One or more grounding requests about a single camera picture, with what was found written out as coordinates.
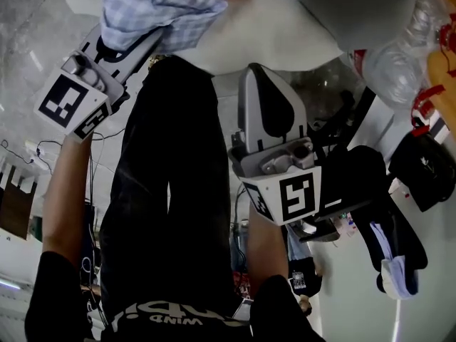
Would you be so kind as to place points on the blue checked cloth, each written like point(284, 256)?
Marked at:
point(156, 5)

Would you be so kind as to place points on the person's right forearm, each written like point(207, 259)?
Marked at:
point(267, 251)

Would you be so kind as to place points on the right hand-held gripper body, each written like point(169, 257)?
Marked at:
point(285, 191)

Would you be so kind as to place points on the person's black printed t-shirt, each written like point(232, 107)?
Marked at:
point(53, 298)

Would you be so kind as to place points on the black office chair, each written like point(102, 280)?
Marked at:
point(356, 176)

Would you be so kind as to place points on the person's left forearm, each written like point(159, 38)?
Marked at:
point(67, 191)

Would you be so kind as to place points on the small brown cardboard sheet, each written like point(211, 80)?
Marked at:
point(441, 70)

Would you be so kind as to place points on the person's black trousers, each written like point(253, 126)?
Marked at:
point(171, 155)

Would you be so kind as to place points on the white round armchair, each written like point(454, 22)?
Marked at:
point(270, 30)

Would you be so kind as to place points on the clear plastic water jug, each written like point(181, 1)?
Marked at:
point(424, 16)

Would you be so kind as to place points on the person's left golden shoe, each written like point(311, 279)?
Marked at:
point(156, 61)

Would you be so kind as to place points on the white folded garment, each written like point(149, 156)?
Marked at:
point(393, 280)

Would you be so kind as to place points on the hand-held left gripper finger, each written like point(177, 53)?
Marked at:
point(94, 41)
point(139, 55)

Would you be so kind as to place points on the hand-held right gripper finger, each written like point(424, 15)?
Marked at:
point(297, 109)
point(249, 112)

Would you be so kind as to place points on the black shoulder bag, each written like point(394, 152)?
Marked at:
point(424, 169)

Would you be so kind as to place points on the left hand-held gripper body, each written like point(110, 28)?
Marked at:
point(71, 102)

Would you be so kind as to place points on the lilac folded garment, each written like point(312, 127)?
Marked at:
point(379, 237)

